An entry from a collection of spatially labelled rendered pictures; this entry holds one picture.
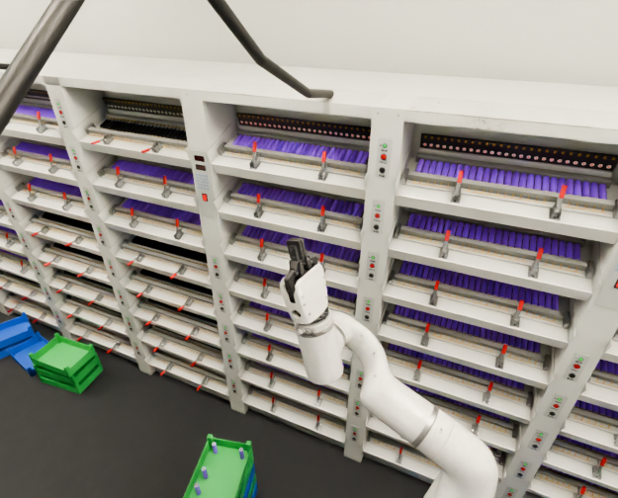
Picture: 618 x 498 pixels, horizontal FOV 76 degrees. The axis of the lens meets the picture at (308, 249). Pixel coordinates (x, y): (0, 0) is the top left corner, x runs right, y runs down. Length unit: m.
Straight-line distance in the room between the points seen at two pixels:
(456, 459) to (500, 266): 0.69
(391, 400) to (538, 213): 0.71
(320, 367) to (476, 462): 0.34
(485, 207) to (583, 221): 0.25
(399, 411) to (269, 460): 1.55
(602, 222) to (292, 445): 1.79
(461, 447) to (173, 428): 1.92
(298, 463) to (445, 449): 1.53
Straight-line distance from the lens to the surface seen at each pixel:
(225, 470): 1.98
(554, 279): 1.40
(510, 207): 1.29
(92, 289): 2.74
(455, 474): 0.90
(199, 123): 1.54
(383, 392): 0.85
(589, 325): 1.48
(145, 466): 2.47
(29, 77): 0.54
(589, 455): 2.01
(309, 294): 0.79
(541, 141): 1.41
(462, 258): 1.38
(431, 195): 1.29
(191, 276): 1.97
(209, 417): 2.54
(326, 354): 0.86
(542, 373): 1.66
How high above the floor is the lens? 2.03
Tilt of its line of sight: 32 degrees down
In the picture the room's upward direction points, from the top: straight up
